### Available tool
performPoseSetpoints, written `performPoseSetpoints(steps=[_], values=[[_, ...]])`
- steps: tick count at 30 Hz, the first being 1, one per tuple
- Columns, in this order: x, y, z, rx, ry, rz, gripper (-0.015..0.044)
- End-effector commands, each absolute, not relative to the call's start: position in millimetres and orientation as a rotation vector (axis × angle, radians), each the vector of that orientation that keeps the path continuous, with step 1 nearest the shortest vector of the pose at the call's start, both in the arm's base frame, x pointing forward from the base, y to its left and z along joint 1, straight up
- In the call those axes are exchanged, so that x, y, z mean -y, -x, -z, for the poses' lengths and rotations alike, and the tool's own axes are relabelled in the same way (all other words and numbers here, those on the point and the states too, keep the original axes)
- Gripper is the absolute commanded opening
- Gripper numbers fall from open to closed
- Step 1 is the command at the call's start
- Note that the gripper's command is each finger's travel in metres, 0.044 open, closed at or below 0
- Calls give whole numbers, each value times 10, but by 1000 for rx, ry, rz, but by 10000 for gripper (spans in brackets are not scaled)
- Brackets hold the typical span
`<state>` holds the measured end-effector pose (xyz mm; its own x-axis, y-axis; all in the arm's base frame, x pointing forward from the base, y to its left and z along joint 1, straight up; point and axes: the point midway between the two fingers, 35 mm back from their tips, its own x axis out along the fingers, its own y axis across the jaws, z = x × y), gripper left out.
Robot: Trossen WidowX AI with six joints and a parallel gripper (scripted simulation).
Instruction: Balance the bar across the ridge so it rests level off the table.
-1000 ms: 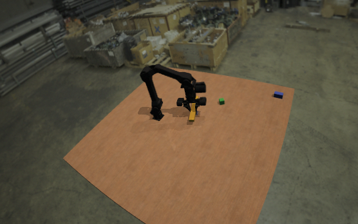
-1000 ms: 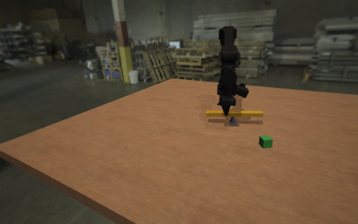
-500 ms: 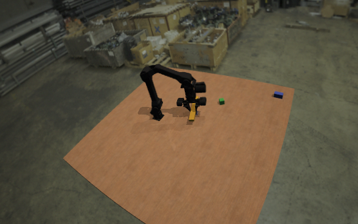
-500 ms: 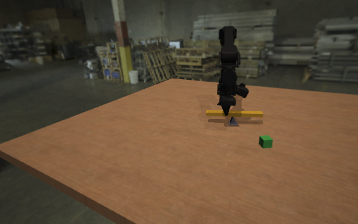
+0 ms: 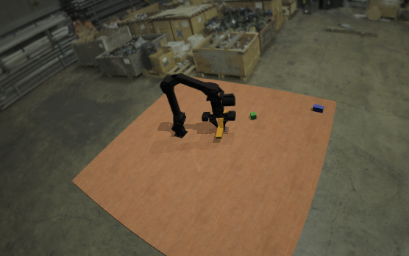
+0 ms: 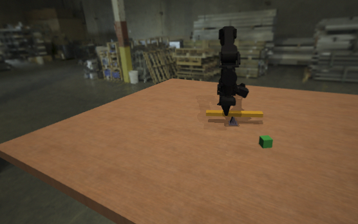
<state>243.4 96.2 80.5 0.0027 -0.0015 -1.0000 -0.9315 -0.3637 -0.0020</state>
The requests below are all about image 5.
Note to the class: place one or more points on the yellow bar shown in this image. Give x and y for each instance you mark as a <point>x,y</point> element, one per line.
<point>220,129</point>

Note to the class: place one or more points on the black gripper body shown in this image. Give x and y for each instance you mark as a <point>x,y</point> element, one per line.
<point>218,113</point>

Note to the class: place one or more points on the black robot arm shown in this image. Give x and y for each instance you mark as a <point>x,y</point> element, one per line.
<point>214,94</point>

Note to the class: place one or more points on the small blue block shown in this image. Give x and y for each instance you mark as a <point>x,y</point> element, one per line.
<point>318,108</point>

